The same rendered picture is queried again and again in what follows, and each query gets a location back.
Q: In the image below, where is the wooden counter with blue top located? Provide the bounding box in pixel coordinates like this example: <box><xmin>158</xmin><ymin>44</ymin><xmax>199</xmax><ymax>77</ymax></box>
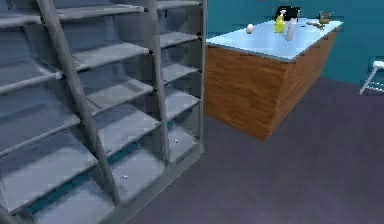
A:
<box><xmin>203</xmin><ymin>19</ymin><xmax>344</xmax><ymax>142</ymax></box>

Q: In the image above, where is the grey metal shelf unit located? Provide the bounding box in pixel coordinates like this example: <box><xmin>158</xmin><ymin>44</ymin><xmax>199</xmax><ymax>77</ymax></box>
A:
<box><xmin>0</xmin><ymin>0</ymin><xmax>208</xmax><ymax>224</ymax></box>

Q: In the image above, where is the yellow spray bottle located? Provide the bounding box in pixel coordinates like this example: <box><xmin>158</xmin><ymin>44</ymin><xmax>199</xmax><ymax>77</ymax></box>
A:
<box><xmin>274</xmin><ymin>9</ymin><xmax>287</xmax><ymax>34</ymax></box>

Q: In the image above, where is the white tall bottle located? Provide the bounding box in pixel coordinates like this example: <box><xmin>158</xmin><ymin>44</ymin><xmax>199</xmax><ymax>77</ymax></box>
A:
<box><xmin>285</xmin><ymin>10</ymin><xmax>302</xmax><ymax>42</ymax></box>

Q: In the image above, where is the black box appliance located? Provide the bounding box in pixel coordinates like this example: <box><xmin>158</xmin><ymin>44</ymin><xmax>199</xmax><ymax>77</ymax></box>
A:
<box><xmin>275</xmin><ymin>5</ymin><xmax>302</xmax><ymax>22</ymax></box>

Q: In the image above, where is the brown flat utensil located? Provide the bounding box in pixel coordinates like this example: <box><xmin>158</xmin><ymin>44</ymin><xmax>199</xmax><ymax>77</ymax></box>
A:
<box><xmin>305</xmin><ymin>21</ymin><xmax>325</xmax><ymax>31</ymax></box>

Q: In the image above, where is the dark metal pot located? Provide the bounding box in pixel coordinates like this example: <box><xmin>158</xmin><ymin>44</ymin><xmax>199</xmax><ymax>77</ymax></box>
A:
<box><xmin>318</xmin><ymin>11</ymin><xmax>335</xmax><ymax>25</ymax></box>

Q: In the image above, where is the white stool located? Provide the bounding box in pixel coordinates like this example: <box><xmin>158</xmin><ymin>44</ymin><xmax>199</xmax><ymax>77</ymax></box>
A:
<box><xmin>359</xmin><ymin>60</ymin><xmax>384</xmax><ymax>95</ymax></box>

